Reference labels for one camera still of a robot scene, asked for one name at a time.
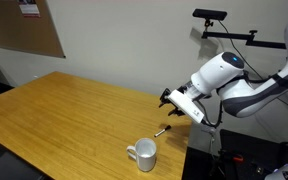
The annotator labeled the black stereo camera bar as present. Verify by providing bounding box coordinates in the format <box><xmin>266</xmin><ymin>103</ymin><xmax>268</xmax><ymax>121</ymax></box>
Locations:
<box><xmin>192</xmin><ymin>8</ymin><xmax>228</xmax><ymax>21</ymax></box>

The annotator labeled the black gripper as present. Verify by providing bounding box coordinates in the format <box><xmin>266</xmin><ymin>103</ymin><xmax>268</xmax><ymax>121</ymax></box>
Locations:
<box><xmin>158</xmin><ymin>85</ymin><xmax>192</xmax><ymax>117</ymax></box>

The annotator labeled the dark grey furniture panel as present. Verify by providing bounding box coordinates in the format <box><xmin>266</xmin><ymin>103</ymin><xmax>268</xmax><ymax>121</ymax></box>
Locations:
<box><xmin>0</xmin><ymin>133</ymin><xmax>53</xmax><ymax>180</ymax></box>

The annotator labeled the orange-handled black clamp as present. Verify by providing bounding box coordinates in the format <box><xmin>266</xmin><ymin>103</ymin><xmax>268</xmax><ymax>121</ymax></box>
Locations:
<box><xmin>218</xmin><ymin>149</ymin><xmax>246</xmax><ymax>165</ymax></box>

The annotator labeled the brown cork notice board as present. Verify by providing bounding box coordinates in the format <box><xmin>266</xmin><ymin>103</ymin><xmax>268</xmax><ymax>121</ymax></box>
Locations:
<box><xmin>0</xmin><ymin>0</ymin><xmax>67</xmax><ymax>59</ymax></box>

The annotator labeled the paper notice on board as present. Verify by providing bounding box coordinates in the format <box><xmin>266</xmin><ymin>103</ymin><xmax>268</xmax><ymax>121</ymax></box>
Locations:
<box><xmin>17</xmin><ymin>0</ymin><xmax>41</xmax><ymax>18</ymax></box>

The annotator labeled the white wall socket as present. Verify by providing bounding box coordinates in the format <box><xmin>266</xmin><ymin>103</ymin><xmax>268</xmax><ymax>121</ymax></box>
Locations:
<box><xmin>200</xmin><ymin>123</ymin><xmax>219</xmax><ymax>135</ymax></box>

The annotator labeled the white socket cable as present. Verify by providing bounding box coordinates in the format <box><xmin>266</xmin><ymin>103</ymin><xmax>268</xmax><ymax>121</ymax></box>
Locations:
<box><xmin>209</xmin><ymin>131</ymin><xmax>217</xmax><ymax>156</ymax></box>

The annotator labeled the black robot wrist cable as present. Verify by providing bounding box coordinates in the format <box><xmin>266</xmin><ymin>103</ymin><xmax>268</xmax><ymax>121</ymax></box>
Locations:
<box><xmin>196</xmin><ymin>99</ymin><xmax>225</xmax><ymax>130</ymax></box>

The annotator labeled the white wrist camera plate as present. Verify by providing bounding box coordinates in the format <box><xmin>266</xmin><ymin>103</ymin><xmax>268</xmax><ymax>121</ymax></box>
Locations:
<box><xmin>167</xmin><ymin>89</ymin><xmax>205</xmax><ymax>125</ymax></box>

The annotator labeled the white ceramic mug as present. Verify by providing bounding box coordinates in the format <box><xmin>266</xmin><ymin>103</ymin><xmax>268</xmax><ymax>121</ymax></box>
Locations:
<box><xmin>126</xmin><ymin>137</ymin><xmax>158</xmax><ymax>173</ymax></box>

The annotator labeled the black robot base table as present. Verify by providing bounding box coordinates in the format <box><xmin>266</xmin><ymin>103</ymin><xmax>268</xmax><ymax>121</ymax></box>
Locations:
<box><xmin>213</xmin><ymin>129</ymin><xmax>288</xmax><ymax>180</ymax></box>

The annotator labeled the black-capped marker pen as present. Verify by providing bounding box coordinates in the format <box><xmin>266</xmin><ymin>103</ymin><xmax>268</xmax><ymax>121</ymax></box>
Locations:
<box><xmin>153</xmin><ymin>124</ymin><xmax>172</xmax><ymax>138</ymax></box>

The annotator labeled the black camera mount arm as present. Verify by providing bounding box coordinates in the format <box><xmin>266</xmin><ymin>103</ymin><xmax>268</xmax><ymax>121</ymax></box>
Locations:
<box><xmin>201</xmin><ymin>19</ymin><xmax>287</xmax><ymax>50</ymax></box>

